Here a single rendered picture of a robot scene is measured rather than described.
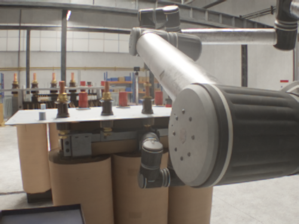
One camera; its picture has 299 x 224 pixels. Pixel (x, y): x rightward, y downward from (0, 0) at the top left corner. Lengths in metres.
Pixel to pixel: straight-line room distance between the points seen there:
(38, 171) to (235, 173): 2.94
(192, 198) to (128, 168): 0.61
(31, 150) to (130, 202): 1.76
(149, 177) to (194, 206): 0.78
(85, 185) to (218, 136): 1.26
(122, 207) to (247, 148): 1.44
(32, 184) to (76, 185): 1.79
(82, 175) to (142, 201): 0.47
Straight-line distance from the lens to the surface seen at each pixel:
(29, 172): 3.24
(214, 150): 0.38
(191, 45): 1.27
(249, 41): 1.60
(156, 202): 1.78
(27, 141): 3.13
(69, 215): 1.33
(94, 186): 1.57
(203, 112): 0.39
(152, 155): 1.22
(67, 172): 1.51
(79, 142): 1.50
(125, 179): 1.65
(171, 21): 1.56
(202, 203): 2.03
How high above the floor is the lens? 1.53
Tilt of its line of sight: 6 degrees down
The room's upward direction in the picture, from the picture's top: straight up
